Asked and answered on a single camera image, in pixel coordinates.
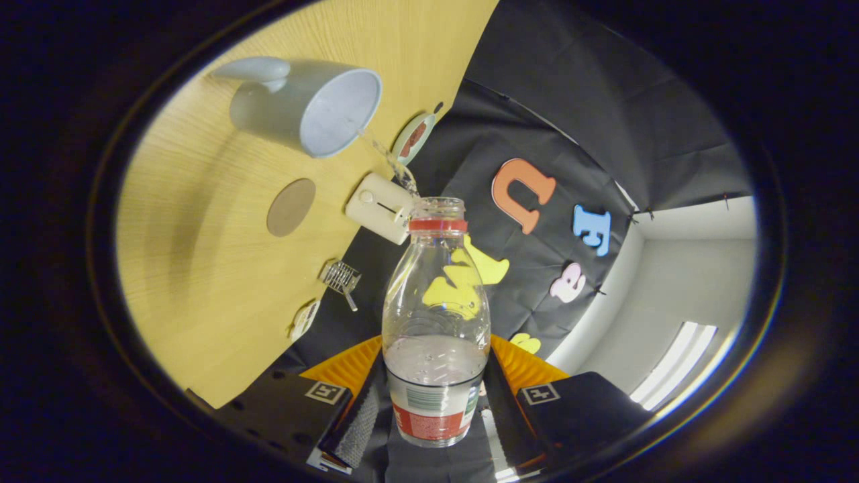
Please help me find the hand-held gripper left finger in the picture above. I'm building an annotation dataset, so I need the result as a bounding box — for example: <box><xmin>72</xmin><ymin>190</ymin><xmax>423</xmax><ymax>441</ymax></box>
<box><xmin>188</xmin><ymin>335</ymin><xmax>387</xmax><ymax>476</ymax></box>

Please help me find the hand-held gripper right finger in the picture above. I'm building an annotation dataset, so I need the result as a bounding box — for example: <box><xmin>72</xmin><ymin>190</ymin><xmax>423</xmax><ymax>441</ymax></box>
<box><xmin>483</xmin><ymin>334</ymin><xmax>652</xmax><ymax>470</ymax></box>

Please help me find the clear juice bottle red label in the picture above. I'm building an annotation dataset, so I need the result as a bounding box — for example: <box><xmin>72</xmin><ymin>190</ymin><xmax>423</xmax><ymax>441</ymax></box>
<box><xmin>381</xmin><ymin>197</ymin><xmax>493</xmax><ymax>448</ymax></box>

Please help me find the round brown coaster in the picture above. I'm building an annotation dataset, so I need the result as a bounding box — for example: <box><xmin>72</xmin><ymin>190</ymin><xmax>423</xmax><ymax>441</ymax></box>
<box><xmin>266</xmin><ymin>178</ymin><xmax>317</xmax><ymax>237</ymax></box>

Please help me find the white cup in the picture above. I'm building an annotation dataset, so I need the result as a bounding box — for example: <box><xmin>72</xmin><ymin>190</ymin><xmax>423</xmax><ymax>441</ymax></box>
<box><xmin>213</xmin><ymin>56</ymin><xmax>383</xmax><ymax>159</ymax></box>

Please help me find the small white dish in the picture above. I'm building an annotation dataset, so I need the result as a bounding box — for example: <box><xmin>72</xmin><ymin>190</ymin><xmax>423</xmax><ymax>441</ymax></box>
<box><xmin>289</xmin><ymin>299</ymin><xmax>321</xmax><ymax>341</ymax></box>

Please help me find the long ceiling light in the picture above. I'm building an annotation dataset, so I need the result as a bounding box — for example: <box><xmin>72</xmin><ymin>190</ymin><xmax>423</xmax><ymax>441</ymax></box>
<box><xmin>629</xmin><ymin>321</ymin><xmax>719</xmax><ymax>411</ymax></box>

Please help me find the white toaster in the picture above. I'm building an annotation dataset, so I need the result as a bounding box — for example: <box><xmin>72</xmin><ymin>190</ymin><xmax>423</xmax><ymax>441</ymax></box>
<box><xmin>345</xmin><ymin>172</ymin><xmax>418</xmax><ymax>246</ymax></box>

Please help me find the wooden table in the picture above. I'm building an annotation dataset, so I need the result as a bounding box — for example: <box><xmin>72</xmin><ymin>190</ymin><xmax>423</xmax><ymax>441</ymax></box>
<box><xmin>115</xmin><ymin>0</ymin><xmax>501</xmax><ymax>410</ymax></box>

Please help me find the pale green plate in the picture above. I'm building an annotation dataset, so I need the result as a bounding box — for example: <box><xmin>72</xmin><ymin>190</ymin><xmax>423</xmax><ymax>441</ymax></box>
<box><xmin>391</xmin><ymin>112</ymin><xmax>437</xmax><ymax>166</ymax></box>

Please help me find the small metal wire basket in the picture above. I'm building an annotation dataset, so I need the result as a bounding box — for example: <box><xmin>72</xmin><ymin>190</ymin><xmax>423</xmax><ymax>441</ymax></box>
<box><xmin>320</xmin><ymin>260</ymin><xmax>362</xmax><ymax>313</ymax></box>

